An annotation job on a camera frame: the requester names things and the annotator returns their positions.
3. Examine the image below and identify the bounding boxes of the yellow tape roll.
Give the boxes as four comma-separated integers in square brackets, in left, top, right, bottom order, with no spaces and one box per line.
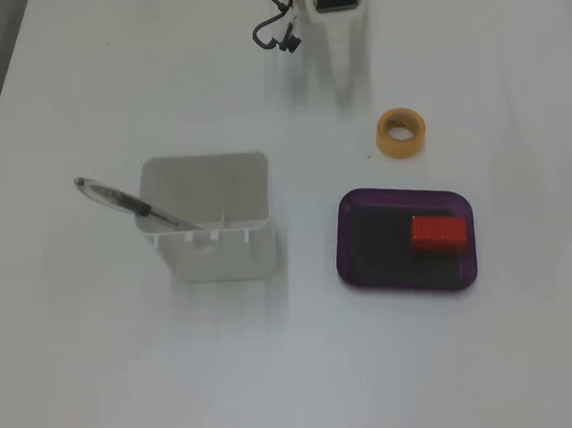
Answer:
[374,105,429,160]

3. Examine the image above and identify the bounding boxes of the white plastic box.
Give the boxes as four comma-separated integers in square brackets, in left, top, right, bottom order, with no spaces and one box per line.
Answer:
[130,150,278,286]

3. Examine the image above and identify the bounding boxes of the purple tray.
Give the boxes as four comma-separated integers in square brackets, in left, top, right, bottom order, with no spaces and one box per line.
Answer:
[332,181,481,300]

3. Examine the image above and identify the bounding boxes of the red ribbed block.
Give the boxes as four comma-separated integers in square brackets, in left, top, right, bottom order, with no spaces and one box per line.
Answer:
[408,213,470,256]

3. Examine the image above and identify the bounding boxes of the clear black ballpoint pen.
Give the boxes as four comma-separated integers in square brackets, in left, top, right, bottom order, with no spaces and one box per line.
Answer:
[73,169,204,238]

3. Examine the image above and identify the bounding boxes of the black looped cable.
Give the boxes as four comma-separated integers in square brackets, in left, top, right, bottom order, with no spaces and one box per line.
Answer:
[250,0,304,55]

